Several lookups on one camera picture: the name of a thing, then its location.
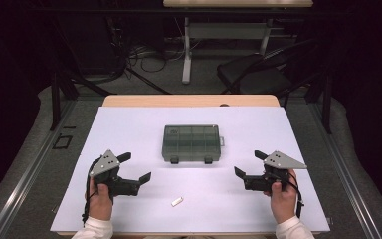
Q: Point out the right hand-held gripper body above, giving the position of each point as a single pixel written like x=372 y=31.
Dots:
x=280 y=162

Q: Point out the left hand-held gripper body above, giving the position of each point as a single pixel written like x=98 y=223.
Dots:
x=105 y=164

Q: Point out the silver metal flash drive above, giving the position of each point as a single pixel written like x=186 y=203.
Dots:
x=177 y=201

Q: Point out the grey clear compartment box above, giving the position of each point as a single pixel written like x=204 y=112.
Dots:
x=191 y=143

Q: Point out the person's left hand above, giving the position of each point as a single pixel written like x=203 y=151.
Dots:
x=99 y=204

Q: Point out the person's right hand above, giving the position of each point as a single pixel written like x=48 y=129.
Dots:
x=283 y=204

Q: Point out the black metal stand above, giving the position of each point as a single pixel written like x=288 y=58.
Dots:
x=55 y=96
x=326 y=103

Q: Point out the black folding chair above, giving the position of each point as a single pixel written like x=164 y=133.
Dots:
x=255 y=74

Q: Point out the desk with white legs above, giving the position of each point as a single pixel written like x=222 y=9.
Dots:
x=225 y=30

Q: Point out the metal floor rail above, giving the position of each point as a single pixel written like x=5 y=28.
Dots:
x=30 y=169
x=346 y=179

